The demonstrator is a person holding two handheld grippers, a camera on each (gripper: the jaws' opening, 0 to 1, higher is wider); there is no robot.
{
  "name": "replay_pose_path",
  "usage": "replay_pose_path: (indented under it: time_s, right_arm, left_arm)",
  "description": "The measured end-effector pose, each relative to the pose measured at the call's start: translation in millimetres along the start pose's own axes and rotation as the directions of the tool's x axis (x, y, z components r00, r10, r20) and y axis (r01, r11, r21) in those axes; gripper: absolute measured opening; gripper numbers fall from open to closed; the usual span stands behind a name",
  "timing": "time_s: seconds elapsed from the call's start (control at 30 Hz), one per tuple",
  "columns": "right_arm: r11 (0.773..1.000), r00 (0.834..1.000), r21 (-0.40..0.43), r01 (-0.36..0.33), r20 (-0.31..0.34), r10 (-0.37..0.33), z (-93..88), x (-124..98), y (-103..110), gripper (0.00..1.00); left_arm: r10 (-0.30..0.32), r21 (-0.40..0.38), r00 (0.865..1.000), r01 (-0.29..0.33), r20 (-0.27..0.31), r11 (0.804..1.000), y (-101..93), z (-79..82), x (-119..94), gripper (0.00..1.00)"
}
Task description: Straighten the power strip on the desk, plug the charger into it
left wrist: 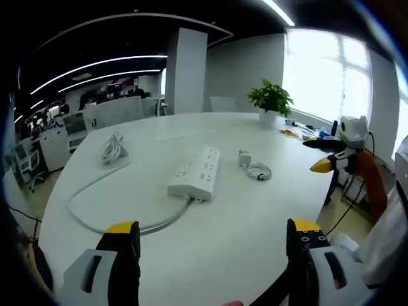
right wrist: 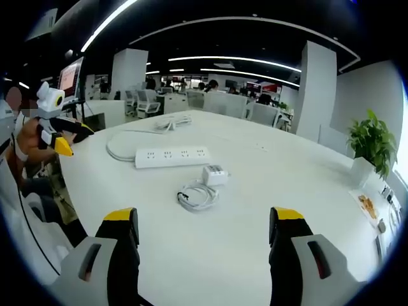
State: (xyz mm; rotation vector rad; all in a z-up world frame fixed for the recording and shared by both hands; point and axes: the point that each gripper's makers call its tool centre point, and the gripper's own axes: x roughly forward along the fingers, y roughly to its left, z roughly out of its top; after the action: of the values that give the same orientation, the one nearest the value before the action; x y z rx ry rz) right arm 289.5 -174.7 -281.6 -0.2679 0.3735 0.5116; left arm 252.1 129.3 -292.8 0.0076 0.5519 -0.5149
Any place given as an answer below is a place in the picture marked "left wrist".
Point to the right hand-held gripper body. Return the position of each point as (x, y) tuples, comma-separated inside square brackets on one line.
[(354, 132)]

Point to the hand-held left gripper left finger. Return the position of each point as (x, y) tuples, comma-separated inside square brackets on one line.
[(105, 271)]

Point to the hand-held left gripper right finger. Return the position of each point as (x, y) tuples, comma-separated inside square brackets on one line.
[(318, 271)]

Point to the white charger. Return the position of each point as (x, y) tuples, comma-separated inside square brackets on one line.
[(244, 157)]

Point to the white power strip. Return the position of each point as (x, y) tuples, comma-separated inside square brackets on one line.
[(196, 172)]

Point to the white desk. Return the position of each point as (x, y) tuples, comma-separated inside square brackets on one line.
[(223, 229)]

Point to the person's left hand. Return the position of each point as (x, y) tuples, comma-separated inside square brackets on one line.
[(232, 303)]

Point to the blue box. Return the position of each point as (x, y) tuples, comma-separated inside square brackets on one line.
[(326, 135)]

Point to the yellow items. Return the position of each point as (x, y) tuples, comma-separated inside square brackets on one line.
[(289, 132)]

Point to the green potted plant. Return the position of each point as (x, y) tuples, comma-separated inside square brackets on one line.
[(271, 99)]

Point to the white office chair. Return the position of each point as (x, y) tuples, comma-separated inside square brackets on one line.
[(222, 104)]

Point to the swivel office chair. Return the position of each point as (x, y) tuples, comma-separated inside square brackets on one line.
[(36, 169)]

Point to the white office partition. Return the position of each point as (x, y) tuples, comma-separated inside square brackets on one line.
[(113, 111)]

